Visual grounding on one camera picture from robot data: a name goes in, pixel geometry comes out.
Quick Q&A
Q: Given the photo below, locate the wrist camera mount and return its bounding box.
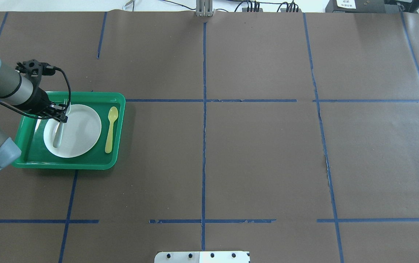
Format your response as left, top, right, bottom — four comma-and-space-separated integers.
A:
15, 59, 56, 77

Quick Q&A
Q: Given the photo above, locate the aluminium frame post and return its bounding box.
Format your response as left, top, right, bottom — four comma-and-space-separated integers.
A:
195, 0, 214, 17

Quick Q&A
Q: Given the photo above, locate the black desktop box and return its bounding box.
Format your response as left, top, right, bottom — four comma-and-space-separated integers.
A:
325, 0, 386, 14

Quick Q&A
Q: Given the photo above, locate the yellow plastic spoon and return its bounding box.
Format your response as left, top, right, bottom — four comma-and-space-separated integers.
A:
104, 106, 119, 154

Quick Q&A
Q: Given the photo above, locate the pale green plastic fork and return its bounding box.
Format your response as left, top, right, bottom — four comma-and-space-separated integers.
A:
53, 99, 70, 148

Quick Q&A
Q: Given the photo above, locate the white round plate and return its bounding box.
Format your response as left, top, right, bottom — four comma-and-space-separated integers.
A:
44, 104, 102, 158

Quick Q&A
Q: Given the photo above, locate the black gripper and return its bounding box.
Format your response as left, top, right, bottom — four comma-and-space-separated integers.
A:
12, 87, 69, 123

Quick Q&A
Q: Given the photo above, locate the green plastic tray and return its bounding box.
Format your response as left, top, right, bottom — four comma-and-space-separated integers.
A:
13, 92, 126, 170

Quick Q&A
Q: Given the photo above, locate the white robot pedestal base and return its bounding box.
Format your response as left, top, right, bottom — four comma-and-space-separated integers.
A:
154, 251, 251, 263

